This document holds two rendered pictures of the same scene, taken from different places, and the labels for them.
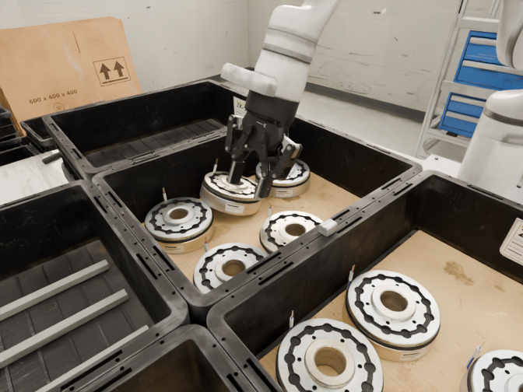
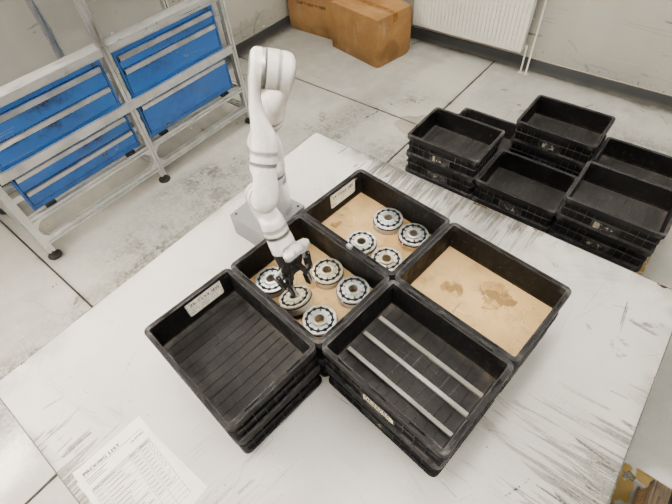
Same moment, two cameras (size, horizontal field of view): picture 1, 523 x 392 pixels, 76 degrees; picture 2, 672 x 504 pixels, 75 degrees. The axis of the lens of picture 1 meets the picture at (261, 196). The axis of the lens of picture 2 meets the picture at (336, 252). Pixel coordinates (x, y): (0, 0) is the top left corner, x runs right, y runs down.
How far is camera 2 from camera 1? 118 cm
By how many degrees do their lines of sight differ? 64
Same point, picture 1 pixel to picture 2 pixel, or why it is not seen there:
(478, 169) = (282, 198)
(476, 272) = (335, 219)
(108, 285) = (360, 343)
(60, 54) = not seen: outside the picture
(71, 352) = (392, 341)
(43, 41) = not seen: outside the picture
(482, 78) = (21, 149)
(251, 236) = (321, 293)
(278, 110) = not seen: hidden behind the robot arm
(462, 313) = (355, 227)
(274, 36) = (283, 230)
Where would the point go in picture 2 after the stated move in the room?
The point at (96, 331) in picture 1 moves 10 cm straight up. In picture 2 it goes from (382, 337) to (383, 320)
